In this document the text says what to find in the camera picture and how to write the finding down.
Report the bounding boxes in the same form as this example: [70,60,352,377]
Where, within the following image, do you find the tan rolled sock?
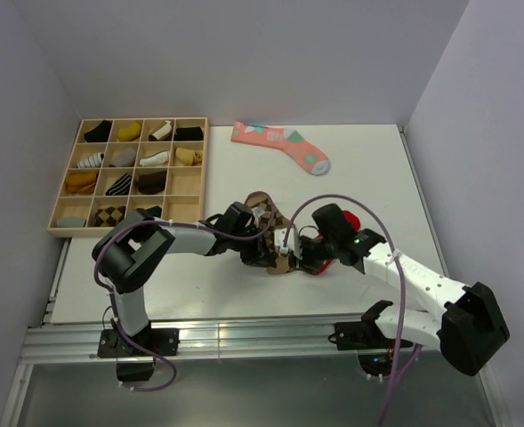
[175,147,203,166]

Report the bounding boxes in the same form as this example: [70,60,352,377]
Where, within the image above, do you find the navy rolled sock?
[141,205,162,218]

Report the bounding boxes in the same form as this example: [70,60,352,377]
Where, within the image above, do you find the red patterned sock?
[305,204,360,276]

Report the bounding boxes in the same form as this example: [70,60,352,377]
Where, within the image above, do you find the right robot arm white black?
[279,204,510,376]

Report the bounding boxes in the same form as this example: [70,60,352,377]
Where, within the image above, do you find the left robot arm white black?
[92,202,270,355]

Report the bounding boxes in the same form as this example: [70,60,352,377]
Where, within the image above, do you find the white striped rolled sock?
[77,152,104,169]

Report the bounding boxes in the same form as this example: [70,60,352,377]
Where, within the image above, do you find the pink patterned sock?
[230,121,331,176]

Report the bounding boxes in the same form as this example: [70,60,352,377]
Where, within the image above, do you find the wooden compartment tray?
[47,117,209,238]

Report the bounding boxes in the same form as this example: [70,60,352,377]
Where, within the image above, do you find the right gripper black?
[289,234,338,274]

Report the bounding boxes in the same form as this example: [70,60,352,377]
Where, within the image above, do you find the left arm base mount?
[97,328,180,385]

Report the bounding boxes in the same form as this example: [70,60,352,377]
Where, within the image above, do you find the yellow rolled sock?
[117,122,141,142]

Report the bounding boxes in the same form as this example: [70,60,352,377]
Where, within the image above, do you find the black rolled sock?
[173,126,204,141]
[84,120,112,143]

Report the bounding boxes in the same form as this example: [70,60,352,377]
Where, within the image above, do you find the brown argyle rolled sock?
[93,205,126,227]

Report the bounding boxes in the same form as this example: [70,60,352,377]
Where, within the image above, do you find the mustard rolled sock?
[64,172,99,194]

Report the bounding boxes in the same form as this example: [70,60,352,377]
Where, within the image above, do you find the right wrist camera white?
[273,226,302,258]

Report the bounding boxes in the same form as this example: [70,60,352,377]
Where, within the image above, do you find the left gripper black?
[230,225,276,269]

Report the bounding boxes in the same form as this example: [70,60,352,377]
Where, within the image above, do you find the dark brown rolled sock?
[136,170,167,195]

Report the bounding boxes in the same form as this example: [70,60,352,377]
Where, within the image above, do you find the white brown rolled sock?
[149,120,173,141]

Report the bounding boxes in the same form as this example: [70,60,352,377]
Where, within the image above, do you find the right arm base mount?
[327,314,395,382]

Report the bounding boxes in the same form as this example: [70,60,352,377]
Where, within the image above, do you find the black rolled sock top right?
[173,126,204,141]

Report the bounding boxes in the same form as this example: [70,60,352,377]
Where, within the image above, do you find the black white striped sock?
[105,173,133,197]

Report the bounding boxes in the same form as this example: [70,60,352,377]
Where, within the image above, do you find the light grey rolled sock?
[56,216,85,228]

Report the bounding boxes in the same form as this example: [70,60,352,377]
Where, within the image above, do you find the brown argyle sock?
[246,191,296,275]
[93,205,126,227]

